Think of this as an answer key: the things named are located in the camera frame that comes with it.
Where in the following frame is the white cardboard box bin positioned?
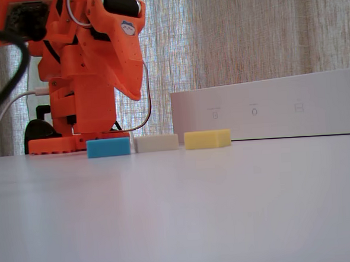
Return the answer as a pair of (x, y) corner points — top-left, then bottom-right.
(169, 68), (350, 146)

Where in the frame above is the wrist camera with orange mount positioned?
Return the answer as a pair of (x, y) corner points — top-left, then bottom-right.
(0, 0), (55, 47)

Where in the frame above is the blue foam cuboid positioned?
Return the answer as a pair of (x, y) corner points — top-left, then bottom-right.
(86, 136), (132, 159)

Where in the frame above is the beige woven curtain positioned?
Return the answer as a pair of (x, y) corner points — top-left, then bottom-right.
(0, 0), (350, 157)

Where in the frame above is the thick black camera cable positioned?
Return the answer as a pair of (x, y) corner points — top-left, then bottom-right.
(0, 28), (34, 122)

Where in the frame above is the orange robot base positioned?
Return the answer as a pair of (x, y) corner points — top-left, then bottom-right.
(27, 128), (133, 155)

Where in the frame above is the yellow foam cuboid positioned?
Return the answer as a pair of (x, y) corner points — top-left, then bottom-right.
(183, 128), (233, 151)

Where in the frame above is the white usb cable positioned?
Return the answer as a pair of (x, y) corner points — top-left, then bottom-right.
(0, 87), (54, 157)

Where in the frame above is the white foam cuboid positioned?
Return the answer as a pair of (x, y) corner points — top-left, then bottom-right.
(132, 133), (180, 154)

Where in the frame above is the black table clamp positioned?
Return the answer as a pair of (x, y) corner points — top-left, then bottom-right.
(21, 104), (65, 155)

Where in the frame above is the orange gripper with servo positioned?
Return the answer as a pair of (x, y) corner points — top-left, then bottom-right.
(85, 0), (152, 104)

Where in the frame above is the tricolour gripper servo cable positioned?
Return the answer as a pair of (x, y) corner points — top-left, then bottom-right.
(66, 0), (94, 28)

